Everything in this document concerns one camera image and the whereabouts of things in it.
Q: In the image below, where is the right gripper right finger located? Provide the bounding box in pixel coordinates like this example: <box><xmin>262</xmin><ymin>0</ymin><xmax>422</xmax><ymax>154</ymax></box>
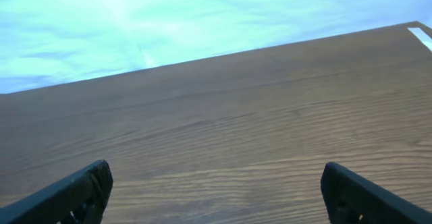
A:
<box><xmin>320</xmin><ymin>161</ymin><xmax>432</xmax><ymax>224</ymax></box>

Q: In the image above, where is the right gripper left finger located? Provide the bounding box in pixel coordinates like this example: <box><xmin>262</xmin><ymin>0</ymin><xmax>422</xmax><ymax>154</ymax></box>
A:
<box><xmin>0</xmin><ymin>159</ymin><xmax>114</xmax><ymax>224</ymax></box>

